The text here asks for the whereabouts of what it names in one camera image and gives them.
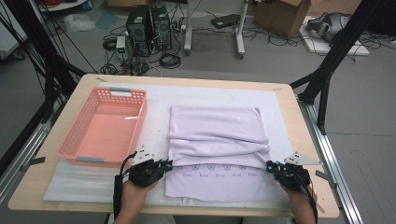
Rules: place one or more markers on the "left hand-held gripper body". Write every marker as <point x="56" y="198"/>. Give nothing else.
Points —
<point x="144" y="172"/>

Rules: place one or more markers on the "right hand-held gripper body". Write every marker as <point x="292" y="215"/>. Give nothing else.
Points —
<point x="292" y="177"/>

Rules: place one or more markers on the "pink plastic basket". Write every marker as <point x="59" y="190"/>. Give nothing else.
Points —
<point x="106" y="133"/>

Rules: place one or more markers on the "lilac printed towel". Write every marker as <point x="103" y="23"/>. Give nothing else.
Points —
<point x="218" y="130"/>

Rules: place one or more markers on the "person's left hand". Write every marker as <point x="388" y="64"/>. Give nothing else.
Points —
<point x="135" y="196"/>

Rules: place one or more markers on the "white grid mat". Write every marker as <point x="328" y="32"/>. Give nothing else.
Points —
<point x="218" y="93"/>

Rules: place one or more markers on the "white power unit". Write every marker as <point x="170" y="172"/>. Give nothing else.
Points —
<point x="120" y="46"/>

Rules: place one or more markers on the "white floor board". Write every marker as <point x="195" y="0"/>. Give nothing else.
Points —
<point x="317" y="46"/>

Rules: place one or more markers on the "black computer tower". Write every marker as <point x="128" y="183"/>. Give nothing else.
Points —
<point x="162" y="28"/>
<point x="138" y="31"/>

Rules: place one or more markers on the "brown cardboard box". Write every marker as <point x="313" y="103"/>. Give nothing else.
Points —
<point x="280" y="17"/>

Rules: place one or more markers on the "grey plastic device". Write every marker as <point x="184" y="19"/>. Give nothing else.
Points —
<point x="330" y="26"/>

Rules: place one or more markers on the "black flat device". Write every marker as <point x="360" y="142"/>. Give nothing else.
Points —
<point x="225" y="21"/>

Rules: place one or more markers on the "clear plastic bag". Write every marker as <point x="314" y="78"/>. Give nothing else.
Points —
<point x="79" y="23"/>

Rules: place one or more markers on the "round white table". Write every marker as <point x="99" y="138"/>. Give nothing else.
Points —
<point x="62" y="6"/>

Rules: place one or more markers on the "aluminium rail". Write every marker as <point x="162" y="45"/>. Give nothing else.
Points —
<point x="21" y="155"/>
<point x="330" y="155"/>

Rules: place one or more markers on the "black metal frame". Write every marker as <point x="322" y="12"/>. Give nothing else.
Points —
<point x="330" y="62"/>
<point x="46" y="62"/>

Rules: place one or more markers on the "white desk frame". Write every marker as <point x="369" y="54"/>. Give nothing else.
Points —
<point x="187" y="31"/>

